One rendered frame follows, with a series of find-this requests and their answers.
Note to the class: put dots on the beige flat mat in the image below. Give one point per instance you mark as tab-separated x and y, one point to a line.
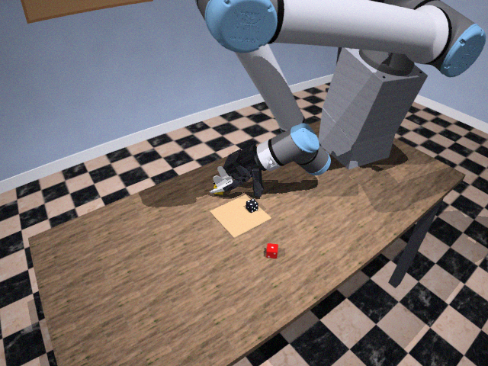
236	219

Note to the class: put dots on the red die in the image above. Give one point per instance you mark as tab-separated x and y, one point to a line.
272	250

